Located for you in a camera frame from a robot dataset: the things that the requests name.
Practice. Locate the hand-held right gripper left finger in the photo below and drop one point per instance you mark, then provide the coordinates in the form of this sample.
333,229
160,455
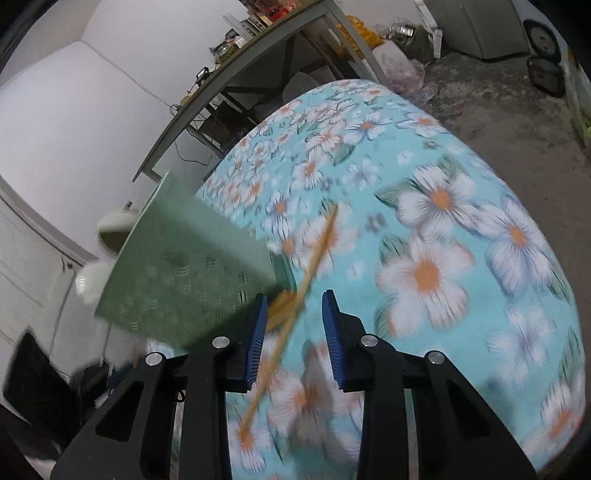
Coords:
256,341

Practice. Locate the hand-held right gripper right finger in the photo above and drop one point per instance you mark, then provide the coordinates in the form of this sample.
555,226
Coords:
333,341

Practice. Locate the silver refrigerator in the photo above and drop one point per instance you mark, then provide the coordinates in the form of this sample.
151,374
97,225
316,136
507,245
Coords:
480,27

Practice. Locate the black tool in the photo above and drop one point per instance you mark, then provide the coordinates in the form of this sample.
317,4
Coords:
202,76

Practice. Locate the green perforated utensil holder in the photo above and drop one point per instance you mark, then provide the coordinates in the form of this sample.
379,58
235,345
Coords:
184,277

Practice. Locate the black rice cooker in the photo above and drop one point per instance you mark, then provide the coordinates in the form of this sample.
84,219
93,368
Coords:
545,60

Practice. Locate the yellow plastic bag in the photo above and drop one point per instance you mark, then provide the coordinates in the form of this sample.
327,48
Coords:
358,32

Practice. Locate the floral turquoise blanket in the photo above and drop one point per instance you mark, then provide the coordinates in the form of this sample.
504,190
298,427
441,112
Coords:
438,277

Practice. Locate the pink plastic bag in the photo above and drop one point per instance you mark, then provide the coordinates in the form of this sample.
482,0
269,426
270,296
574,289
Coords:
397,67

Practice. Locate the grey metal-legged table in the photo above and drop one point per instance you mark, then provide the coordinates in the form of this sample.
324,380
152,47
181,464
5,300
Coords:
240,64

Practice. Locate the single bamboo chopstick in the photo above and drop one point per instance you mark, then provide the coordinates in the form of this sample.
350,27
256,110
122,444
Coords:
314,263

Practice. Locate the green bag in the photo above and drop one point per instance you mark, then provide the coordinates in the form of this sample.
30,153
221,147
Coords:
415,44

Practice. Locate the white foam board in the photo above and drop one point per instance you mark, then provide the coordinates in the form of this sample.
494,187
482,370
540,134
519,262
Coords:
431,27

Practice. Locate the white door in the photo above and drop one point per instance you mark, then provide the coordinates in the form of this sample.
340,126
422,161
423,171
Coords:
32,277

